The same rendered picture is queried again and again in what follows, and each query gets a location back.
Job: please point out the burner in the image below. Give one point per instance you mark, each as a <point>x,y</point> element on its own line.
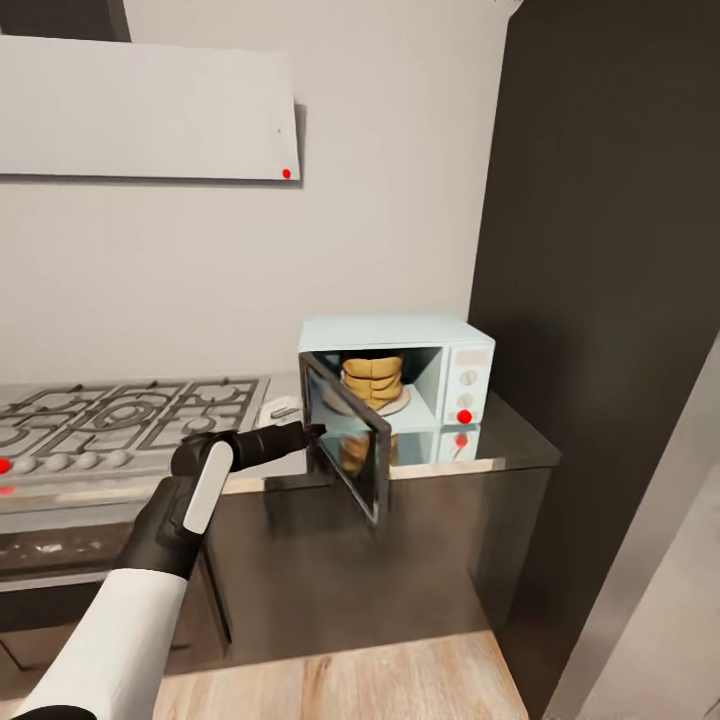
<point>65,431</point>

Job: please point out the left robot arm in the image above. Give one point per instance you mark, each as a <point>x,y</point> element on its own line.
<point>112,666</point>

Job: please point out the oven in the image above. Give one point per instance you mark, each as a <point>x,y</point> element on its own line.
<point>53,562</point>

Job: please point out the fridge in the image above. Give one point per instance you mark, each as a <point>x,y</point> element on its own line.
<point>598,276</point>

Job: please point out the microwave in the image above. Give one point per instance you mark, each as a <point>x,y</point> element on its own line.
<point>444,381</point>

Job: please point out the range hood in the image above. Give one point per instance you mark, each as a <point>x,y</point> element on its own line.
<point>77,97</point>

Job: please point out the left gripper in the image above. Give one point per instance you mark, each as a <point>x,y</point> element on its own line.
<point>277,441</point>

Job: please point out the popcorn bag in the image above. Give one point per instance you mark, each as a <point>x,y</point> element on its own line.
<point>373,374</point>

